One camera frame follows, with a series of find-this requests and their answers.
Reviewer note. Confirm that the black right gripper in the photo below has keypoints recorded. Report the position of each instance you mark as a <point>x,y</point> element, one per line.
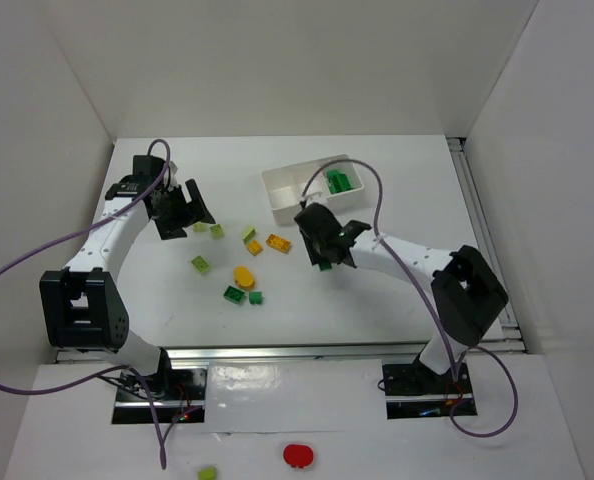
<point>320,245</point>

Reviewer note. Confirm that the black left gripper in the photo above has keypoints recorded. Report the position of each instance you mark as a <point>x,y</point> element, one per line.
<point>178,212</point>

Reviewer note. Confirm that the light green square lego upturned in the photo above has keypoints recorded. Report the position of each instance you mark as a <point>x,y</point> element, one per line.
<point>200,227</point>

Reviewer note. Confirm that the light green square lego studs-up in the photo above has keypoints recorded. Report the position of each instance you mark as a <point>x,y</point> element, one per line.
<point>216,231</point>

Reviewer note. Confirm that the lime green rectangular lego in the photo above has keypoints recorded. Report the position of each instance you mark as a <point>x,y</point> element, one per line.
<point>200,264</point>

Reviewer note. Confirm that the orange-yellow rectangular lego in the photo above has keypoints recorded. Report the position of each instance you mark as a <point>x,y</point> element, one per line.
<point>278,243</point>

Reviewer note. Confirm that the light green curved lego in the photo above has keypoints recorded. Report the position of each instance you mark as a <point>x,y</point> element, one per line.
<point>248,234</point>

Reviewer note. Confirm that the small yellow square lego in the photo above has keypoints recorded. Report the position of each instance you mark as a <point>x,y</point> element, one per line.
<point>254,248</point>

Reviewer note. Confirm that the yellow oval lego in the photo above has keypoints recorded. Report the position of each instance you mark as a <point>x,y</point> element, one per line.
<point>243,278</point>

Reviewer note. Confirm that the small dark green lego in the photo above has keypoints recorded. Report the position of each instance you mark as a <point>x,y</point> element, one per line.
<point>255,298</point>

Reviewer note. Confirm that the dark green rectangular lego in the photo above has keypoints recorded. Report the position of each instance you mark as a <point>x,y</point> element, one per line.
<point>234,295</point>

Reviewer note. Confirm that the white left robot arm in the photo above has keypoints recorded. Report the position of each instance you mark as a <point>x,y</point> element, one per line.
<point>82,306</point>

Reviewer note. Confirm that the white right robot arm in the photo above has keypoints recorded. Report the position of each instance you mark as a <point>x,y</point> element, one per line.
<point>460,290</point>

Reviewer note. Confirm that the white divided container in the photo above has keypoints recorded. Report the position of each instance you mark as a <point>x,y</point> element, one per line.
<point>284,187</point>

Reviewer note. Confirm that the red round lego piece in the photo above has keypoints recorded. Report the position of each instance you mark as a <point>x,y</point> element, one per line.
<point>298,456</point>

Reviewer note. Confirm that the light green lego on ledge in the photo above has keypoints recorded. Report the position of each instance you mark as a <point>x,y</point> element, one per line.
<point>207,473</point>

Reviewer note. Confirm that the aluminium rail front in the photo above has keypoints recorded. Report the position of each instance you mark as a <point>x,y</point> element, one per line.
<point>196,355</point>

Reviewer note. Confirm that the aluminium rail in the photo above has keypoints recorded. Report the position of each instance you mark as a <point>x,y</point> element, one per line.
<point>474,205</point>
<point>196,355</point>

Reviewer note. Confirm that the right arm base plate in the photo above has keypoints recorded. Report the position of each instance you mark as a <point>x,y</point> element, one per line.
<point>412,391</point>

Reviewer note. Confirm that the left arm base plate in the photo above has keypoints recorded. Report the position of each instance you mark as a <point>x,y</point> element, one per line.
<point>182,398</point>

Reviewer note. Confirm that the aluminium rail right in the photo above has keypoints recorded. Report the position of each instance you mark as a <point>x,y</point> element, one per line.
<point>474,205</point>

